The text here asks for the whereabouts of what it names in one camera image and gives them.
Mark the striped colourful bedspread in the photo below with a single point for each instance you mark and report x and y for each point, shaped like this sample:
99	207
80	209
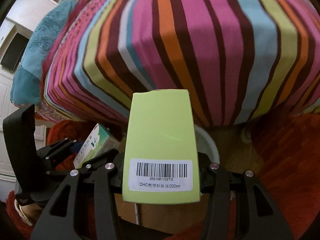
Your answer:
238	59

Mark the green box with barcode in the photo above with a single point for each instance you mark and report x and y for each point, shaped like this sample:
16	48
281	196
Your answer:
160	159

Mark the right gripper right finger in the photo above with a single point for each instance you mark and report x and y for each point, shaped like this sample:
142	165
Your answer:
257	215

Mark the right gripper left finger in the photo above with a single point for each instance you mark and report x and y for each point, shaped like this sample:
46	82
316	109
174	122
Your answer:
80	204

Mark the white green medicine box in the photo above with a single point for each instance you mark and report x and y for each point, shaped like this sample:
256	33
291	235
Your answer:
99	141

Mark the black television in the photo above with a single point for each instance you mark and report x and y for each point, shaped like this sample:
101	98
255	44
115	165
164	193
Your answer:
14	52

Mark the white wardrobe cabinet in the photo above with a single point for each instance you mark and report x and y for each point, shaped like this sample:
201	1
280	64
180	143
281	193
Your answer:
22	18

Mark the pale green mesh wastebasket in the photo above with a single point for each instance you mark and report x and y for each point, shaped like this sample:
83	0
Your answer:
205	144

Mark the person's left hand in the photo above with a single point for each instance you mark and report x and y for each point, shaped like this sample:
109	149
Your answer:
29	213

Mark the teal fuzzy blanket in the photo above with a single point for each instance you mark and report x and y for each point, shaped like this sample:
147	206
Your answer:
25	88

